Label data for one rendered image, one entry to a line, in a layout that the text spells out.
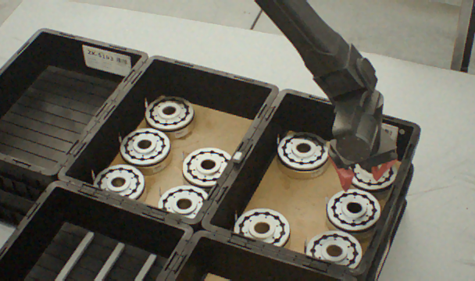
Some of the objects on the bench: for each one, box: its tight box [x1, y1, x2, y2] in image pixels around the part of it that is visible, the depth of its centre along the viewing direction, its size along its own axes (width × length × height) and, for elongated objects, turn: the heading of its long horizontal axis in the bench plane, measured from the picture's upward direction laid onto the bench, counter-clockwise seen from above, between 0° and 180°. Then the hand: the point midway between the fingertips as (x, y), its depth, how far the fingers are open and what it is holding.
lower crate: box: [0, 187, 34, 227], centre depth 181 cm, size 40×30×12 cm
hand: (360, 181), depth 147 cm, fingers open, 6 cm apart
